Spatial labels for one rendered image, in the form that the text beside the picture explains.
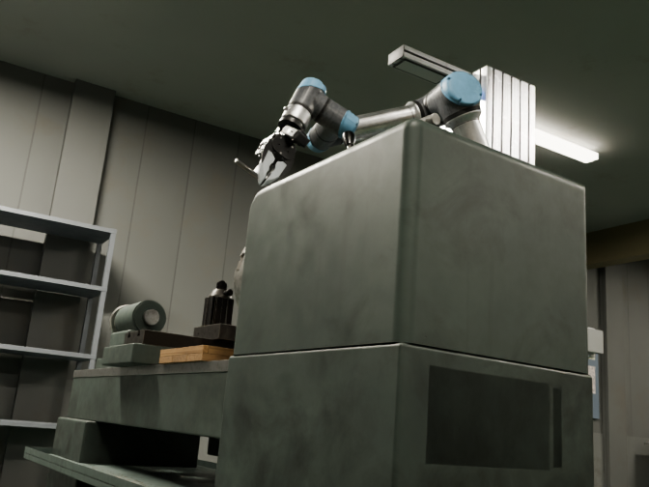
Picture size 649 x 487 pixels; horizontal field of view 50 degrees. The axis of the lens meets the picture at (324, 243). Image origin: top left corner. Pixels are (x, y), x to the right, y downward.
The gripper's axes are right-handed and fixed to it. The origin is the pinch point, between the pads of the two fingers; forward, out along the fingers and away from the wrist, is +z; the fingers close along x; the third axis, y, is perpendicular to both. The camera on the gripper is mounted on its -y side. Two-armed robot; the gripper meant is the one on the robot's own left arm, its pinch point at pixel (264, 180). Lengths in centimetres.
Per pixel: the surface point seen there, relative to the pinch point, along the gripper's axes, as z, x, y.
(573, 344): 24, -48, -65
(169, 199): -142, -57, 362
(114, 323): 17, -19, 138
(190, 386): 47, -19, 27
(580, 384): 30, -52, -65
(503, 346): 34, -31, -65
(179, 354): 40, -14, 34
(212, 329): 21, -29, 60
